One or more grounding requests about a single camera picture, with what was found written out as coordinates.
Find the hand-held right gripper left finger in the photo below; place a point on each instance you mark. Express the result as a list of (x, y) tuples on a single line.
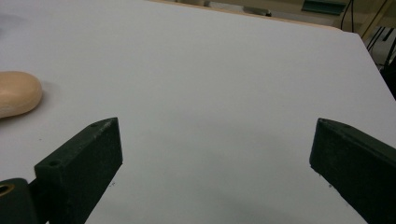
[(81, 168)]

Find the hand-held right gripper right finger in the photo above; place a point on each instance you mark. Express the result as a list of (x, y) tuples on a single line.
[(358, 165)]

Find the beige oval soap bar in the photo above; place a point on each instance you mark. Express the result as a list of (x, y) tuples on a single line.
[(15, 93)]

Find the green box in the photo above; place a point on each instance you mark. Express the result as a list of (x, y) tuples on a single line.
[(323, 6)]

